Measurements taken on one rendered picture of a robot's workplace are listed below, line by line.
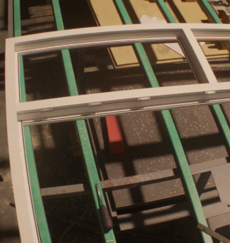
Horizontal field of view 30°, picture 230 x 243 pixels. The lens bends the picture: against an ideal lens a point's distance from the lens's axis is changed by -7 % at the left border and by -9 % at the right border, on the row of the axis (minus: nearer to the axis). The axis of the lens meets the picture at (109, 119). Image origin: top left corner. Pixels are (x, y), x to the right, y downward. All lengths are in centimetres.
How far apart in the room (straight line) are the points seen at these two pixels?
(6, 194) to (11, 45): 97
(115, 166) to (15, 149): 55
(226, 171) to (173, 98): 38
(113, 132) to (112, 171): 19
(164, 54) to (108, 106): 74
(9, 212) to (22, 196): 104
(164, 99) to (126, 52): 64
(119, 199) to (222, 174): 47
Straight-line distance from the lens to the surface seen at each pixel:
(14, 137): 164
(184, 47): 211
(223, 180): 170
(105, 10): 268
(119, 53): 237
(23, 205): 148
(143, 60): 201
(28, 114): 173
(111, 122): 206
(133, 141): 205
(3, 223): 250
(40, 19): 313
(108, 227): 148
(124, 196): 189
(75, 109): 174
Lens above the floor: 223
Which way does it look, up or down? 51 degrees down
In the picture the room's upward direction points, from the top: 5 degrees clockwise
